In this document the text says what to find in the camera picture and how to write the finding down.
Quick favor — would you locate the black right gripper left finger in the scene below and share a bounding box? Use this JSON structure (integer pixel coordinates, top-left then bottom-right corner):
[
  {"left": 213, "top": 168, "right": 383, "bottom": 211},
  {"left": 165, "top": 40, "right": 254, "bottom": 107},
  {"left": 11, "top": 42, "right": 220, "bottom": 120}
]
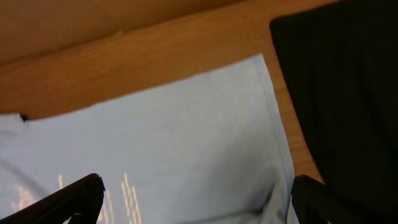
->
[{"left": 1, "top": 173, "right": 105, "bottom": 224}]

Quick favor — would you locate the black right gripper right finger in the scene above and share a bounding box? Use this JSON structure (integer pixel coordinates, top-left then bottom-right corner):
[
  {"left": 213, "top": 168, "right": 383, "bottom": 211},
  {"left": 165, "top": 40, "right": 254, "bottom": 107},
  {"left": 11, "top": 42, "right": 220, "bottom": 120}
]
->
[{"left": 291, "top": 175, "right": 371, "bottom": 224}]

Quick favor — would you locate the light blue printed t-shirt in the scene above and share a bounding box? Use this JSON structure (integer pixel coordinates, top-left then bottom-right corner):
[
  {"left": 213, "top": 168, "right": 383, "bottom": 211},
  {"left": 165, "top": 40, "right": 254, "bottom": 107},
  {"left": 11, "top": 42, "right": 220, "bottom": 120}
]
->
[{"left": 1, "top": 54, "right": 298, "bottom": 223}]

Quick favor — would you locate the black garment at right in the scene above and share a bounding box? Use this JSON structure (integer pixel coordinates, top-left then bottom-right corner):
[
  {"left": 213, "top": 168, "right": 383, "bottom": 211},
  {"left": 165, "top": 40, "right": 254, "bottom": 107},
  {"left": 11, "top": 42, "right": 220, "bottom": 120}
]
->
[{"left": 270, "top": 0, "right": 397, "bottom": 223}]

